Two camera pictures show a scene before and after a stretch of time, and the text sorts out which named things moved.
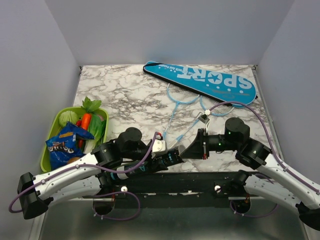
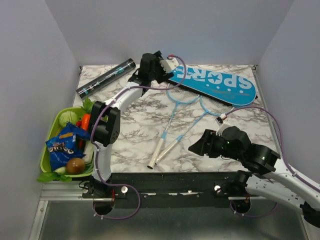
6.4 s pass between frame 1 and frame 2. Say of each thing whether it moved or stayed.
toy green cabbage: stayed
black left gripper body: moved
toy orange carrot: stayed
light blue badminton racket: stayed
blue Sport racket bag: stayed
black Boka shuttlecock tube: moved
